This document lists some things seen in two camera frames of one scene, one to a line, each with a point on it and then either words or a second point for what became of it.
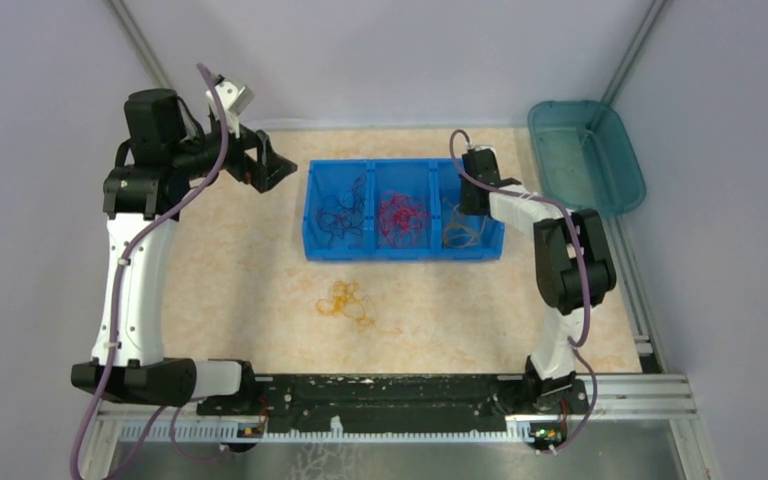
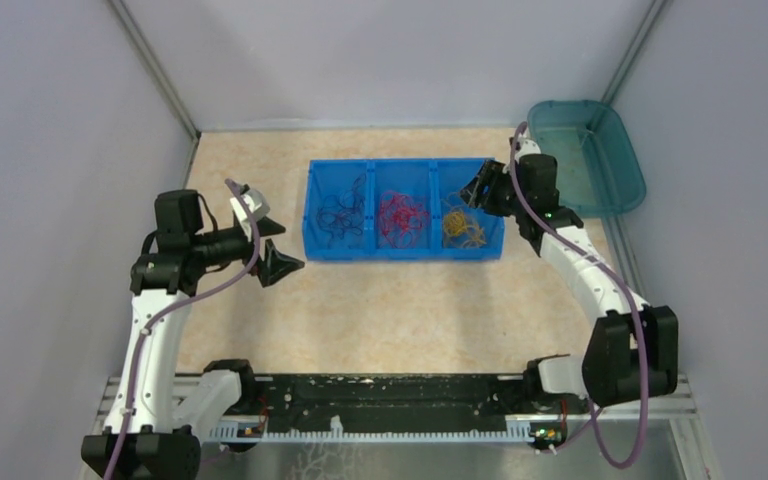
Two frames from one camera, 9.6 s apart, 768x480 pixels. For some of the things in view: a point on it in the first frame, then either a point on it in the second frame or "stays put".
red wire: x=400 y=218 stays put
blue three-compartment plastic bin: x=407 y=209 stays put
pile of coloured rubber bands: x=343 y=298 to x=459 y=231
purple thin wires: x=344 y=212 stays put
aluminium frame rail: x=622 y=396 stays put
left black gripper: x=269 y=167 to x=274 y=264
